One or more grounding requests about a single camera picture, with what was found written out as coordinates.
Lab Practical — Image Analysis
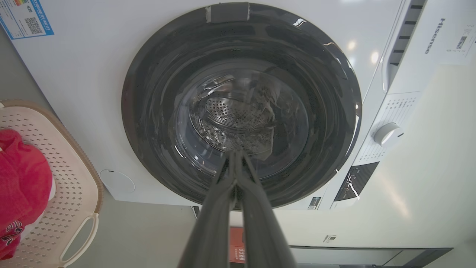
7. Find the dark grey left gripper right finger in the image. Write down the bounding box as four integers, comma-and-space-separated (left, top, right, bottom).
237, 150, 298, 268

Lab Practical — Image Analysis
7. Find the cream perforated laundry basket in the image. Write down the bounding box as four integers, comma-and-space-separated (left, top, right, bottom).
0, 99, 104, 268

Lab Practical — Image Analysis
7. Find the white paper label with barcode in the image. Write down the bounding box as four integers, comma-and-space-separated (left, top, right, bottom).
446, 22, 476, 58

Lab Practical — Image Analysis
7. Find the round white filter cover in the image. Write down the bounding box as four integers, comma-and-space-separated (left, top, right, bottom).
100, 169, 136, 194

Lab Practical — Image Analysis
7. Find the black washer display panel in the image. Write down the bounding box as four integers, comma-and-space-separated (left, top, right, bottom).
334, 161, 380, 202

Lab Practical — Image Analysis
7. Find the white washer control knob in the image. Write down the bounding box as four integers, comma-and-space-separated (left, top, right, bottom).
373, 123, 404, 147

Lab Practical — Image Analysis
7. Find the round black washer door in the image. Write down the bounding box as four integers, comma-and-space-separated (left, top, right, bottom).
121, 2, 362, 209

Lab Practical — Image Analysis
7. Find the red box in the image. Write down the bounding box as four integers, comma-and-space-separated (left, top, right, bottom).
229, 227, 246, 264

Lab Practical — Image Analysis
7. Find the grey washer door handle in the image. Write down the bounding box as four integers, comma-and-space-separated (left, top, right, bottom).
206, 2, 250, 23

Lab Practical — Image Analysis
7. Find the blue energy label sticker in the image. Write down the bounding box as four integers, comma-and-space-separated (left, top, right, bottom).
0, 0, 54, 40

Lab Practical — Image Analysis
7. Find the red garment with white trim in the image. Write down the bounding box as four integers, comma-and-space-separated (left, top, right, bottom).
0, 129, 53, 260

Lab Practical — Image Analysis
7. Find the white front-load washing machine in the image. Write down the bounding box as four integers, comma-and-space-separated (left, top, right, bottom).
0, 0, 476, 211

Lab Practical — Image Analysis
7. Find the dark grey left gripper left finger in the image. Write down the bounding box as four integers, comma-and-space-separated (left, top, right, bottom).
178, 150, 238, 268

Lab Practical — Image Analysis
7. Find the white detergent drawer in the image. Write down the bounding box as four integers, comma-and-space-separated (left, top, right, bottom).
382, 0, 428, 93

